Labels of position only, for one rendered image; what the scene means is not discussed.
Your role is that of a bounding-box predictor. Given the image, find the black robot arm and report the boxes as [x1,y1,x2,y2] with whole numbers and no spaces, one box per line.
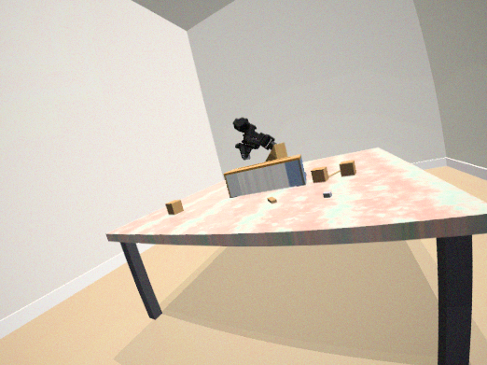
[232,118,277,150]

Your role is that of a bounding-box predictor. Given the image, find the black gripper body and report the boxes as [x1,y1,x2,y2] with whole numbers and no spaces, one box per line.
[235,132,260,148]

